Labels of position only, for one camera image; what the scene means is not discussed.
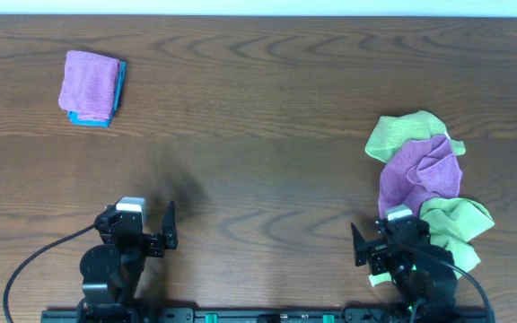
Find light green microfiber cloth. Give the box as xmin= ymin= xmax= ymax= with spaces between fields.
xmin=364 ymin=110 xmax=466 ymax=163

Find crumpled purple cloth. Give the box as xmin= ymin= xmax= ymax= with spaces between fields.
xmin=378 ymin=135 xmax=462 ymax=218

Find black cable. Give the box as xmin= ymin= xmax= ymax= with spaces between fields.
xmin=2 ymin=223 xmax=97 ymax=323
xmin=377 ymin=222 xmax=496 ymax=323

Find folded pink cloth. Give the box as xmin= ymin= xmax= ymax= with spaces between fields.
xmin=58 ymin=50 xmax=121 ymax=122

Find left green clamp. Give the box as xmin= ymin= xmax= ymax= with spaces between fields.
xmin=205 ymin=314 xmax=218 ymax=323

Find right green clamp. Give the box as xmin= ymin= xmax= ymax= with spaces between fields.
xmin=322 ymin=314 xmax=335 ymax=323

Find right black cable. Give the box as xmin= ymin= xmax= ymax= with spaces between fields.
xmin=377 ymin=222 xmax=496 ymax=323

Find left black cable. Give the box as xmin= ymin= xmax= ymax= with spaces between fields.
xmin=2 ymin=223 xmax=97 ymax=323

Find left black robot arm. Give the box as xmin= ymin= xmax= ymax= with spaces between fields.
xmin=75 ymin=196 xmax=178 ymax=323

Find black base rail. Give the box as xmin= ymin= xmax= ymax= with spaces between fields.
xmin=40 ymin=306 xmax=495 ymax=323

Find folded blue cloth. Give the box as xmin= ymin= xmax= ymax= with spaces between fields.
xmin=67 ymin=61 xmax=127 ymax=128

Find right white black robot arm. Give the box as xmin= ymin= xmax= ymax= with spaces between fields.
xmin=351 ymin=215 xmax=457 ymax=322

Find green clamp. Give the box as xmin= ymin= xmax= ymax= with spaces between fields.
xmin=322 ymin=314 xmax=335 ymax=323
xmin=205 ymin=314 xmax=218 ymax=323

